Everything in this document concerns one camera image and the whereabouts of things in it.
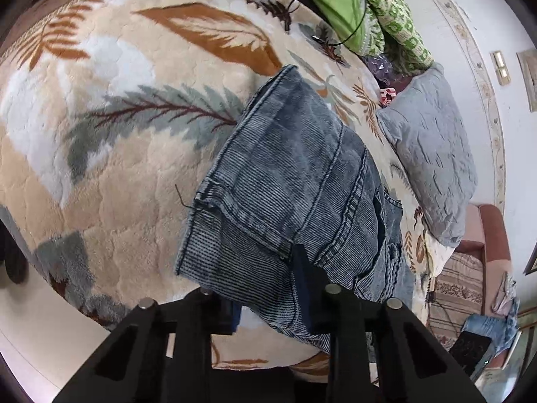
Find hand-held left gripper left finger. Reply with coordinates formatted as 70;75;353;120
54;289;242;403

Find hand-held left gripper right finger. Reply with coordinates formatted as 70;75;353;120
291;243;487;403

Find grey denim pants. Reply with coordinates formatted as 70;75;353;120
174;64;420;353

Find blue denim garment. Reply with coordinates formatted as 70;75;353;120
461;298;521;357

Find striped floral sofa cover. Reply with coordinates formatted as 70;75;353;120
428;252;487;349

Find white garment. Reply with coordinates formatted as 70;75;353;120
491;273;519;315

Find cream pillow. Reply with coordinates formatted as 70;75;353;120
424;235;456;278

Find pink sofa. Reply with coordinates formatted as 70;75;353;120
428;204;521;370

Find grey quilted pillow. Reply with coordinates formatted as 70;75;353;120
375;63;479;248

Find leaf-print fleece blanket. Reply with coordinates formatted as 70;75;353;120
0;0;433;383

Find purple plastic bag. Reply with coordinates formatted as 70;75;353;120
363;52;409;89

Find green checkered quilt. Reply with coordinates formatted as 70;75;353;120
268;0;435;74

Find large framed wall picture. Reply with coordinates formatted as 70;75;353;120
522;243;537;275

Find framed wall plaque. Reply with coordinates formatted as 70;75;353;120
517;48;537;113

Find thin black cable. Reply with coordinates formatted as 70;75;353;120
283;0;368;47

